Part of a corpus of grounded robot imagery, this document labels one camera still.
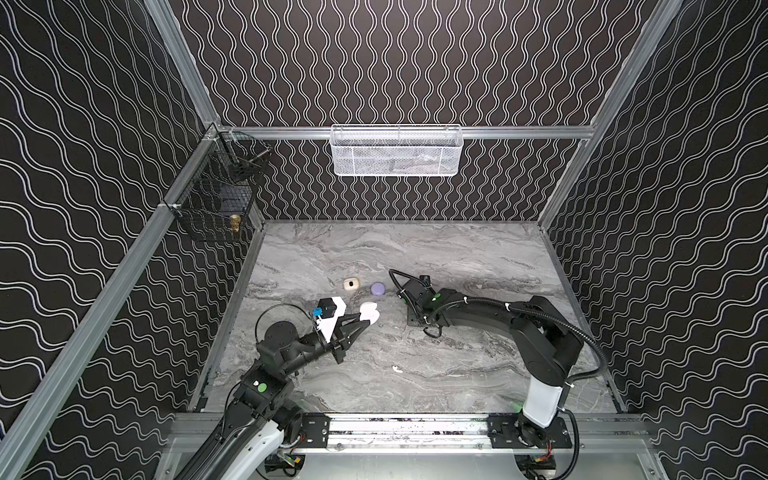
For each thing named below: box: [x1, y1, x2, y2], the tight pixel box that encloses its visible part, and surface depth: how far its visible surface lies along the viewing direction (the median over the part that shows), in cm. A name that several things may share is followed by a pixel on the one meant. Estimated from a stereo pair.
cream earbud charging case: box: [343, 278, 359, 291], surface depth 102 cm
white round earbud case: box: [359, 301, 380, 325], surface depth 68 cm
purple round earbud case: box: [370, 281, 386, 296], surface depth 102 cm
